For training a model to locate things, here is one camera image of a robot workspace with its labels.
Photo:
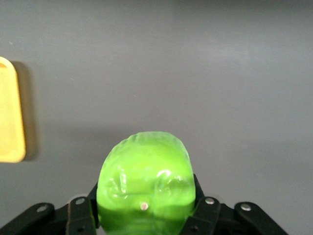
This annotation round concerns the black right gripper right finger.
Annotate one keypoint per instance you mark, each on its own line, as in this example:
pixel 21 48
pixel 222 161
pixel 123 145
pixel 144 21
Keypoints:
pixel 220 220

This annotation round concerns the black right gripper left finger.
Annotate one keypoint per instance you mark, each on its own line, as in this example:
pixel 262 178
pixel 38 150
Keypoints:
pixel 73 218

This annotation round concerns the green apple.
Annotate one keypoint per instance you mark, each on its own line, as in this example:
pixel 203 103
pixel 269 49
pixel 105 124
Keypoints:
pixel 146 181

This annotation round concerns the yellow plastic tray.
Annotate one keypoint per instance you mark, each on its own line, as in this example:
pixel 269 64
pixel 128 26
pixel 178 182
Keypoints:
pixel 9 112

